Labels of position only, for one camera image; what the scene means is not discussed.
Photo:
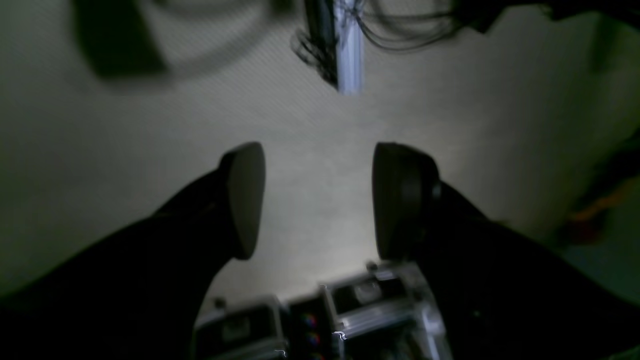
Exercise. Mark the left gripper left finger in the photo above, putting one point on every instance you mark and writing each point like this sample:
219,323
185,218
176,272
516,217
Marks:
136,294

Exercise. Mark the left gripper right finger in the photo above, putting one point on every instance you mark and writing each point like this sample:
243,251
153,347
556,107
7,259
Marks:
502,295

